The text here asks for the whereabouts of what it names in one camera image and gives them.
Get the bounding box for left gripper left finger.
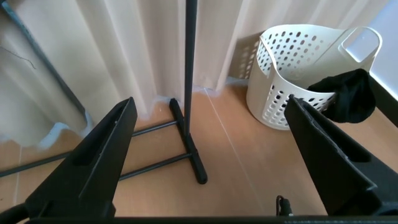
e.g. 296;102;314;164
24;96;138;219

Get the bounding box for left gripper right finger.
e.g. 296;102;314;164
284;95;398;217

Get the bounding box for black garment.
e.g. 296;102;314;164
307;68;377;124

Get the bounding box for white laundry basket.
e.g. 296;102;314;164
246;24;383;131

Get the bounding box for black clothes rack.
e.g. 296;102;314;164
0;0;208;185

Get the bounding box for black cable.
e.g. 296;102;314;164
0;203;29;224

